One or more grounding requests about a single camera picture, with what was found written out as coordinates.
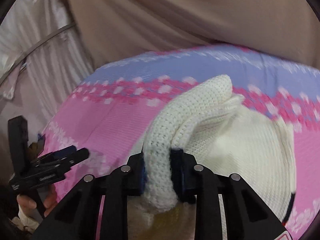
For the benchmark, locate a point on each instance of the cream sleeve left forearm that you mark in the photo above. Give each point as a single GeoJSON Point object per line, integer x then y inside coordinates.
{"type": "Point", "coordinates": [25, 221]}

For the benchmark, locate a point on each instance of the beige fabric curtain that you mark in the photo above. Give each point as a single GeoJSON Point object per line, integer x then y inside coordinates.
{"type": "Point", "coordinates": [114, 30]}

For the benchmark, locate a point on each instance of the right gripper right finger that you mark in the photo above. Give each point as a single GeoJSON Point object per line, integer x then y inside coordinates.
{"type": "Point", "coordinates": [226, 206]}

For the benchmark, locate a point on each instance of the grey striped curtain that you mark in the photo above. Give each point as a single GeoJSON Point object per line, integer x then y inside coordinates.
{"type": "Point", "coordinates": [42, 61]}

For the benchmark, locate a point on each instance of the red white navy knit sweater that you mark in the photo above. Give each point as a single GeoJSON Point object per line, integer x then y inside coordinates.
{"type": "Point", "coordinates": [211, 123]}

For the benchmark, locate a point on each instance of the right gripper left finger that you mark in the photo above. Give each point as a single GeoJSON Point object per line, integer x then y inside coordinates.
{"type": "Point", "coordinates": [96, 208]}

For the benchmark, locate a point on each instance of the person's left hand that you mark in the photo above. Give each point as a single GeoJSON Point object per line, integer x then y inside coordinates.
{"type": "Point", "coordinates": [28, 205]}

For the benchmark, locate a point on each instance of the pink blue floral bedsheet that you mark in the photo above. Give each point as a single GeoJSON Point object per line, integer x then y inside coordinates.
{"type": "Point", "coordinates": [112, 108]}

